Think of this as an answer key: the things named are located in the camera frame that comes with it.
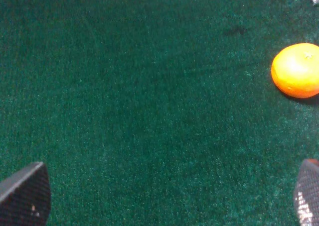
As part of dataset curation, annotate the orange mandarin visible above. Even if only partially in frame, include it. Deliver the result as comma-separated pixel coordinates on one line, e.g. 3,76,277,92
271,43,319,99

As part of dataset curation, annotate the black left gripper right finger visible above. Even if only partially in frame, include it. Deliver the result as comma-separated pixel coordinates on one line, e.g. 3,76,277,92
294,159,319,226

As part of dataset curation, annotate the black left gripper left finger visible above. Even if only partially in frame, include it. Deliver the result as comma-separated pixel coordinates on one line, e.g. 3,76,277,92
0,162,51,226

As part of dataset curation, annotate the dark green felt mat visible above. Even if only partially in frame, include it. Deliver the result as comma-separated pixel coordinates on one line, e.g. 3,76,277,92
0,0,319,226

